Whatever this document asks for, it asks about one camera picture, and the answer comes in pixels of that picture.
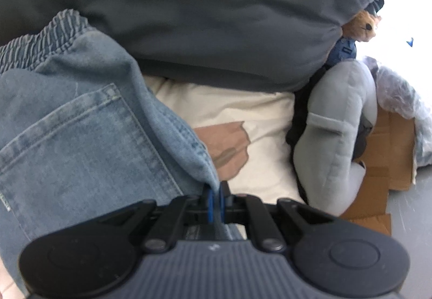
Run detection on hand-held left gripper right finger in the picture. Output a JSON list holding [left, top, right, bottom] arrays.
[[219, 181, 338, 252]]

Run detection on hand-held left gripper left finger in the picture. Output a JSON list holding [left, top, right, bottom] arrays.
[[99, 186, 214, 253]]

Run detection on light blue jeans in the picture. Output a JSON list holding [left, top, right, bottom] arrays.
[[0, 9, 247, 293]]

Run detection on cream printed bed sheet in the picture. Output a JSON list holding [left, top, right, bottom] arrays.
[[143, 74, 306, 239]]

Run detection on grey plush toy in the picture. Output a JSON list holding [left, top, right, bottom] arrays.
[[292, 58, 379, 217]]

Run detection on brown cardboard box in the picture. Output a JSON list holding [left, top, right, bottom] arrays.
[[337, 105, 417, 237]]

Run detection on dark grey duvet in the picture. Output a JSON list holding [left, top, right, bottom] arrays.
[[0, 0, 410, 94]]

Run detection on brown plush bear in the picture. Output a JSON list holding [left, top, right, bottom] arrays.
[[326, 0, 385, 67]]

